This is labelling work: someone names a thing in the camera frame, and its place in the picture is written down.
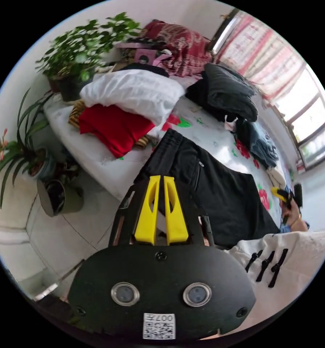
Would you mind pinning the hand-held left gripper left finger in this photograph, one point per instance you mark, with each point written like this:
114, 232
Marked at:
148, 214

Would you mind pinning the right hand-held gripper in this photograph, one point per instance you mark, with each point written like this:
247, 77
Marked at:
288, 200

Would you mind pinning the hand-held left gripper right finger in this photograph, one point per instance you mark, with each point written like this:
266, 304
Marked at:
176, 217

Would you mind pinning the black pants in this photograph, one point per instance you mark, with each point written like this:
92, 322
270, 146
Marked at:
222, 190

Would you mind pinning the person's right forearm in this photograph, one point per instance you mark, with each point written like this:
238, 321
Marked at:
301, 226

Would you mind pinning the person's right hand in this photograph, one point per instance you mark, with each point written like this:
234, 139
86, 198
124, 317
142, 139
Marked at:
292, 213

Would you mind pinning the person's body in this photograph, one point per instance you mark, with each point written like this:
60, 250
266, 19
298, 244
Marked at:
301, 261

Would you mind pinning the grey plant pot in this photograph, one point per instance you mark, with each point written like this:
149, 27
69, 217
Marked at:
70, 202

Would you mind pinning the window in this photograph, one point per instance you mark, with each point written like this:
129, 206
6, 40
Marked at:
309, 117

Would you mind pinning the pile of white and red clothes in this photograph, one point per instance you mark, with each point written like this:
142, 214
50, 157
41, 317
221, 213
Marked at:
119, 127

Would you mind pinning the pile of dark clothes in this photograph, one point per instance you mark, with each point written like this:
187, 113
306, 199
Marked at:
227, 92

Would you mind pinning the long-leaved potted plant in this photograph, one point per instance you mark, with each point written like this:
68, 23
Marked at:
23, 153

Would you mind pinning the red striped curtain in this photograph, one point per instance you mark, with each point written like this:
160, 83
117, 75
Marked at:
263, 51

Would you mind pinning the pink carton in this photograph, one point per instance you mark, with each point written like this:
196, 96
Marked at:
144, 56

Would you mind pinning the red patterned rolled blanket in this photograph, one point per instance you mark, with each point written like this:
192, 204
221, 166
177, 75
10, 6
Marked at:
185, 46

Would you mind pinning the leafy green potted plant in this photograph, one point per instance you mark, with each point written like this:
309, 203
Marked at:
78, 51

